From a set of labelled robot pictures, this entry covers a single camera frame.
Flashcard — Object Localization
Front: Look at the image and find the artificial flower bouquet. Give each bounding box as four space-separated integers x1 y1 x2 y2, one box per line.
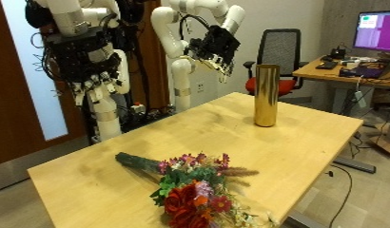
114 151 281 228

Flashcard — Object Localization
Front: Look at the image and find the gold cylindrical vase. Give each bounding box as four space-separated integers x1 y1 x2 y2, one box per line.
253 64 281 128

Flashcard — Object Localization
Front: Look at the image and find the black mesh chair red seat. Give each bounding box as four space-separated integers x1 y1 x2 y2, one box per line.
242 28 310 98

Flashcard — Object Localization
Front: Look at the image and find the red emergency stop button box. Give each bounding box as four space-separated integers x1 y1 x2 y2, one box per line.
130 102 146 116

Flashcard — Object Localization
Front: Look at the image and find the brown door with glass panel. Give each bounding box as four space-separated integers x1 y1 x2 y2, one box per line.
0 0 90 167

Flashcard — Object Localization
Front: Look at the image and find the wooden office desk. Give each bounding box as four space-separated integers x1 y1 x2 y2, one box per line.
293 56 390 116

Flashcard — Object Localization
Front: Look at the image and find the black desk gadget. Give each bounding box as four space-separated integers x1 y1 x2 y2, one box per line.
329 46 349 61

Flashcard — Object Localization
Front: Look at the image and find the white power strip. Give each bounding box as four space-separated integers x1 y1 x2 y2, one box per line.
353 90 369 109

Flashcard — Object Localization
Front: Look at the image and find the computer monitor purple screen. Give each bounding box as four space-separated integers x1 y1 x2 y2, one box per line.
351 9 390 53

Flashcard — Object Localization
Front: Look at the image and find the grey metal table foot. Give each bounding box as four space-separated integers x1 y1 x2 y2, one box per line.
331 156 377 175

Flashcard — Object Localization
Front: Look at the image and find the cardboard box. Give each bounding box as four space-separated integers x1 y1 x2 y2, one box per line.
370 123 390 156

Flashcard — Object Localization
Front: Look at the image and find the black looped cable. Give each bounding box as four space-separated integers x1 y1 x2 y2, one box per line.
178 13 213 48

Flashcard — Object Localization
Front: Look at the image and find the black floor cable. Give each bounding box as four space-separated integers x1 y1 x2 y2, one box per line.
326 164 354 228

